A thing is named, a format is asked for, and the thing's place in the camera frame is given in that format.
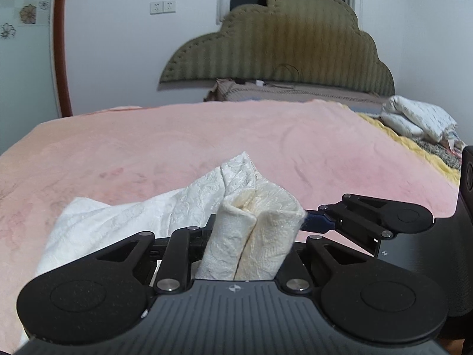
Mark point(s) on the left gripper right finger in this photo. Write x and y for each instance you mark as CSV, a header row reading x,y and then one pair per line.
x,y
293,276

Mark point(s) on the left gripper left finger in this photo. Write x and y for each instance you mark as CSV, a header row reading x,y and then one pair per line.
x,y
176,255

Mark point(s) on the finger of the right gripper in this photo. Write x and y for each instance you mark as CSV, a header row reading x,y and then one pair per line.
x,y
317,221
368,221

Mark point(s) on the white patterned pants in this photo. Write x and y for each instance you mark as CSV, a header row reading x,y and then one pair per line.
x,y
94,289

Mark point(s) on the pink bed blanket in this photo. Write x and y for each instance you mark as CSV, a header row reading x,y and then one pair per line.
x,y
318,151

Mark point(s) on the yellow patterned blanket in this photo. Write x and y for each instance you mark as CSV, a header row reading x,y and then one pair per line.
x,y
449,173

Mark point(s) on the white folded quilt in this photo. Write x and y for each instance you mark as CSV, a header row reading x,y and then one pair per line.
x,y
416,119

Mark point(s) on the grey brown bed sheet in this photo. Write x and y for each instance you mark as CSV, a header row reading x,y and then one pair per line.
x,y
229,90

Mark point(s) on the olive green padded headboard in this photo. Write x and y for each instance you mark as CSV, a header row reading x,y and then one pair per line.
x,y
295,41

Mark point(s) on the white wardrobe with flowers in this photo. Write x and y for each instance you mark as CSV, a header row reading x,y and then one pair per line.
x,y
28,93

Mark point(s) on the brown wooden wardrobe trim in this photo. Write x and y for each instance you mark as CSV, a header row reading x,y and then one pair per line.
x,y
59,57

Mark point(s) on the white wall socket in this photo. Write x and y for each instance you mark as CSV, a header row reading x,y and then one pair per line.
x,y
163,7

